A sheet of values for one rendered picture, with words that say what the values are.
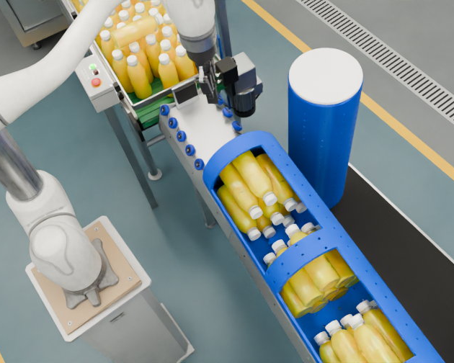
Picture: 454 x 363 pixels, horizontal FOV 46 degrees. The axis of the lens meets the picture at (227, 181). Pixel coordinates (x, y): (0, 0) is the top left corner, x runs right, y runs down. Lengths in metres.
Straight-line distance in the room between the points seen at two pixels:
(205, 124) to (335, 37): 1.76
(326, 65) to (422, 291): 1.17
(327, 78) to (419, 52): 1.64
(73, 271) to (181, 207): 1.45
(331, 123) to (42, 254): 1.16
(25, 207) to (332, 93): 1.14
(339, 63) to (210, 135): 0.57
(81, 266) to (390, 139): 2.09
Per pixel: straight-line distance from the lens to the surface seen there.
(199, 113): 2.15
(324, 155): 2.30
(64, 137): 3.47
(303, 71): 2.11
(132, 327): 2.03
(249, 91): 2.44
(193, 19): 1.21
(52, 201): 1.69
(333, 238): 1.53
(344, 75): 2.10
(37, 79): 1.18
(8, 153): 1.51
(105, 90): 2.10
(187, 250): 2.88
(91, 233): 1.88
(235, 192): 1.70
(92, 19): 1.26
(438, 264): 2.74
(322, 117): 2.08
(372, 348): 1.48
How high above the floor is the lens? 2.62
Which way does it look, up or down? 59 degrees down
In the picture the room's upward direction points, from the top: 11 degrees counter-clockwise
